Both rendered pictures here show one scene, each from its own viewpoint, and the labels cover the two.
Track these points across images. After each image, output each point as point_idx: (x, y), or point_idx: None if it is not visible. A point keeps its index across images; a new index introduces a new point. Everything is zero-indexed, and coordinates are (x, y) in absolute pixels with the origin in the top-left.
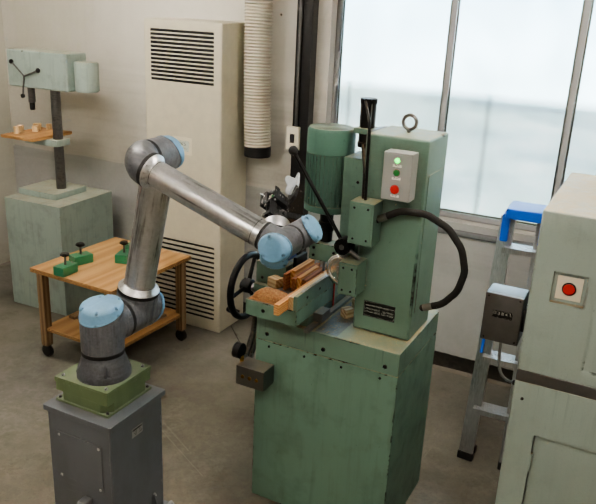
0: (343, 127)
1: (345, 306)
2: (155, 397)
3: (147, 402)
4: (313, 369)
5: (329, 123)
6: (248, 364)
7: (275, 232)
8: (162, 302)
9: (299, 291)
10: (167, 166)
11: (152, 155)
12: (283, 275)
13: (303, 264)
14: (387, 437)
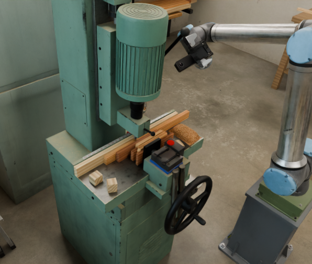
0: (131, 8)
1: None
2: (251, 187)
3: (255, 183)
4: None
5: (137, 18)
6: (191, 180)
7: (211, 23)
8: (266, 169)
9: (168, 116)
10: (291, 23)
11: (306, 19)
12: (173, 134)
13: (152, 139)
14: None
